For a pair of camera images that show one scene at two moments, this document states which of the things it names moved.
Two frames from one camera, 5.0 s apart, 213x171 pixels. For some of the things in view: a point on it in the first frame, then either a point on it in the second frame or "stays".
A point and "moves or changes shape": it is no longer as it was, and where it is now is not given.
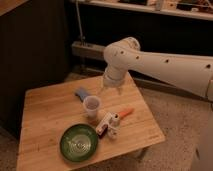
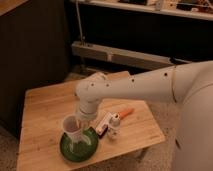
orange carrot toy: (123, 113) stays
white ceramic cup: (92, 103) moves or changes shape
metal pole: (77, 7) stays
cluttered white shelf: (190, 9) stays
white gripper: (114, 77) → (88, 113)
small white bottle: (113, 127) stays
